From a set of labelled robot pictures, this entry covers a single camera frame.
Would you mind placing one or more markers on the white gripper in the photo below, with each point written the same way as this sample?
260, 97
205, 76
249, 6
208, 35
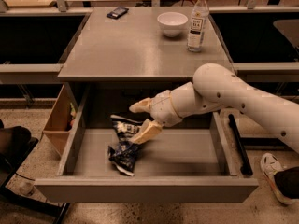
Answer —
163, 108

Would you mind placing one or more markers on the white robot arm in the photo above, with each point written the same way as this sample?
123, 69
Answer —
214, 87

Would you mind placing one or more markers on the grey open top drawer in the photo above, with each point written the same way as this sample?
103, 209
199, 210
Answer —
191, 163

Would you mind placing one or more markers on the grey cabinet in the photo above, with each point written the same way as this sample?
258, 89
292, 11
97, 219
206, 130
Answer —
129, 59

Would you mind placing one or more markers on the brown cardboard box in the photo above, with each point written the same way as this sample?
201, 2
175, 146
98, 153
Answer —
60, 121

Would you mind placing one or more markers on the white ceramic bowl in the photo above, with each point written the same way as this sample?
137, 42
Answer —
172, 23

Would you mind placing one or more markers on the small dark blue packet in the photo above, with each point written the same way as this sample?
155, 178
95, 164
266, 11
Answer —
117, 13

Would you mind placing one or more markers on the black bar on floor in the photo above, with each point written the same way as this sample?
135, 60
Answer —
245, 167

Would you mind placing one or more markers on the clear plastic water bottle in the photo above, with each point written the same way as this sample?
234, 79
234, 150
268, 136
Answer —
197, 28

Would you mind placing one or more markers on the white sneaker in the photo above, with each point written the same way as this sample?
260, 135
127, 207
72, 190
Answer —
270, 165

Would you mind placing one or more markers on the black chair at left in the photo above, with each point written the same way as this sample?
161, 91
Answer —
16, 143

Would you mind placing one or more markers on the dark trouser leg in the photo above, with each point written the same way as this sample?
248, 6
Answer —
287, 182

